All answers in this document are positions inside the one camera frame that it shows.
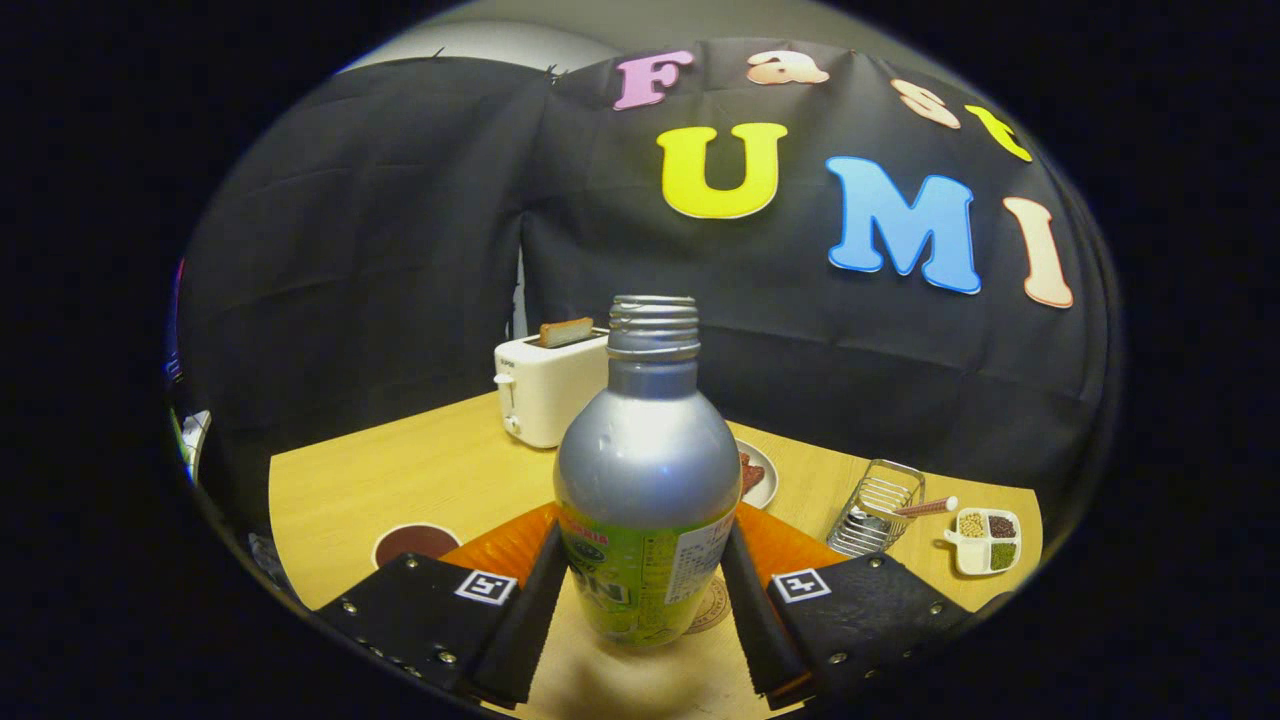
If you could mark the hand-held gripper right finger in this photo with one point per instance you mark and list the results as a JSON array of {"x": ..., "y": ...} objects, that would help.
[{"x": 745, "y": 620}]

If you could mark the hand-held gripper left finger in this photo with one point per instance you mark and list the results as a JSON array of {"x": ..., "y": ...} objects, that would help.
[{"x": 535, "y": 620}]

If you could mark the round brown cork coaster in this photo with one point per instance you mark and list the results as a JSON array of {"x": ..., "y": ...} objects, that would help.
[{"x": 712, "y": 605}]

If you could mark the beige faceted cup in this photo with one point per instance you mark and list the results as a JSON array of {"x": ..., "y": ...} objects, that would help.
[{"x": 415, "y": 540}]

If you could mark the silver juice bottle green label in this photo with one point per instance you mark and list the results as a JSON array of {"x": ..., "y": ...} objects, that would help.
[{"x": 650, "y": 460}]

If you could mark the small white plate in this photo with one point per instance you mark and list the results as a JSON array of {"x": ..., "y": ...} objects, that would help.
[{"x": 769, "y": 482}]

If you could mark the red sausage pieces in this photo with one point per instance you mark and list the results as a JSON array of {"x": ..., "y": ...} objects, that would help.
[{"x": 750, "y": 472}]

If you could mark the wooden table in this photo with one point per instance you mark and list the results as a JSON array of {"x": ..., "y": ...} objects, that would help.
[{"x": 430, "y": 470}]

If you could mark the pink stick with white tip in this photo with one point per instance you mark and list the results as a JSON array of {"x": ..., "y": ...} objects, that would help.
[{"x": 925, "y": 507}]

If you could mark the white divided dish with beans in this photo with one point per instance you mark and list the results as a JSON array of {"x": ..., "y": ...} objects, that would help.
[{"x": 958, "y": 558}]

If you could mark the white toaster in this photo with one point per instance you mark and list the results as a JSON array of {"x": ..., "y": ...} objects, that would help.
[{"x": 550, "y": 390}]

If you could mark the brown bread slice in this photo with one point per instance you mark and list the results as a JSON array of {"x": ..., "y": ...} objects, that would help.
[{"x": 566, "y": 332}]

